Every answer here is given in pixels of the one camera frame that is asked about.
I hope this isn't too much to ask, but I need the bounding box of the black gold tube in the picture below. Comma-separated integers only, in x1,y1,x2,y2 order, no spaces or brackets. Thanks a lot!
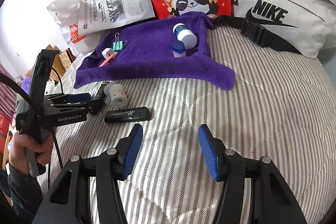
94,81,109,101

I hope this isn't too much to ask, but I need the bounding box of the black Horizon case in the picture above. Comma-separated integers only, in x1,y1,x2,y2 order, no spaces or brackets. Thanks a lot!
104,107,151,123

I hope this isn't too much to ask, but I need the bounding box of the white pill bottle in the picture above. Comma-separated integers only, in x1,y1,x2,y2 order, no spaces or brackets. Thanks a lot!
104,83,128,108

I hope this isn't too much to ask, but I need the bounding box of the pink tube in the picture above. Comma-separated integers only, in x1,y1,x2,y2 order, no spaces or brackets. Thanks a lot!
100,52,118,67

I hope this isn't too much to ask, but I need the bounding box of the teal binder clip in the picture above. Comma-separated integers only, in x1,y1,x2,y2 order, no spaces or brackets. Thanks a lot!
112,32,124,51

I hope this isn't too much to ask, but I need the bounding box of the pink bottle blue cap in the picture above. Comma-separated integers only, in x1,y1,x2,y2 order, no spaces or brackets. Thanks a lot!
171,40,186,58

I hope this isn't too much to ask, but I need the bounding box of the blue white bottle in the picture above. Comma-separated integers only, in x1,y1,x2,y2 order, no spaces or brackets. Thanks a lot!
173,23,198,50

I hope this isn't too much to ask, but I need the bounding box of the person's left hand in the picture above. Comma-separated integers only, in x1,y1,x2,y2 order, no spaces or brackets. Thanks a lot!
9,132,54,175

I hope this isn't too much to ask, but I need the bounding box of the patterned red book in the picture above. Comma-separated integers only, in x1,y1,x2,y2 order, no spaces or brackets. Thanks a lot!
59,48,76,71

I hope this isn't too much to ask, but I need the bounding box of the striped bed quilt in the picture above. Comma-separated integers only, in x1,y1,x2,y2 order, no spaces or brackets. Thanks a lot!
36,27,332,224

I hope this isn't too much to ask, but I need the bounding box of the white Miniso plastic bag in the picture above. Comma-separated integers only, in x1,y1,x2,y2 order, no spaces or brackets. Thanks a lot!
47,0,106,57

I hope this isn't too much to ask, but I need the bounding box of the purple towel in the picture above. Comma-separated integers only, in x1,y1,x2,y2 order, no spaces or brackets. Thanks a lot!
74,12,235,90

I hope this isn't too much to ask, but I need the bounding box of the folded newspaper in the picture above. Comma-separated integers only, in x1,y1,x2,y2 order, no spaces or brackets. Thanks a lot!
78,0,155,35

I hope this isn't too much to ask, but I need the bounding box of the white Nike bag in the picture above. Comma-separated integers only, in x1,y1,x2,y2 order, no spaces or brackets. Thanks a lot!
215,0,336,59

